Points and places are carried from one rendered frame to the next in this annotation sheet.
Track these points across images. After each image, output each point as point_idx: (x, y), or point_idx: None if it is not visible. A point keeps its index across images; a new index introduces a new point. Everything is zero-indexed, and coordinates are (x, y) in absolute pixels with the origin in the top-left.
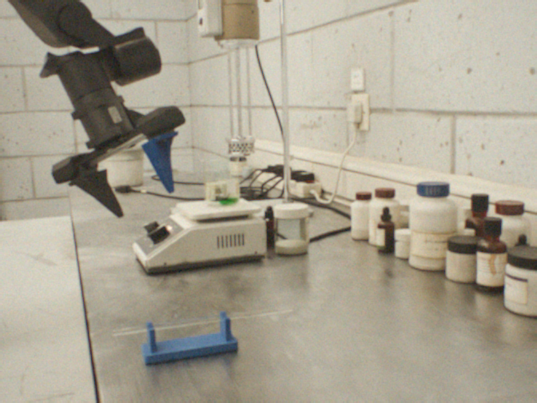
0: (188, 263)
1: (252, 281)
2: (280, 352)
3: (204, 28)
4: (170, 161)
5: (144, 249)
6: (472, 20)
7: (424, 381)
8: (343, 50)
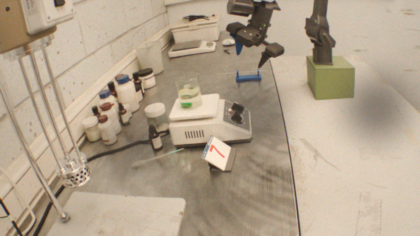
0: None
1: None
2: (226, 77)
3: (70, 10)
4: (235, 44)
5: (248, 115)
6: None
7: (205, 70)
8: None
